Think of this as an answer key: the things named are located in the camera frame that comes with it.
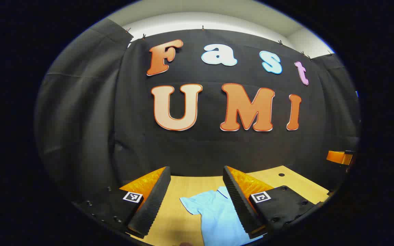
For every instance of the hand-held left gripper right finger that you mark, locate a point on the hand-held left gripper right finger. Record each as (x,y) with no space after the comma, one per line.
(239,205)

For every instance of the black backdrop cloth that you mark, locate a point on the black backdrop cloth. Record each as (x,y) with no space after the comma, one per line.
(200,150)

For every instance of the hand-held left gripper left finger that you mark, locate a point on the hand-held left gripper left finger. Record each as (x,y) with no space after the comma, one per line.
(150,205)

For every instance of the light blue T-shirt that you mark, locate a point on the light blue T-shirt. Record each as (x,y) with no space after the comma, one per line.
(217,218)

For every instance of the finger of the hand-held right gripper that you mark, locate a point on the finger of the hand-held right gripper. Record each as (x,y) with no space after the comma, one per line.
(335,157)

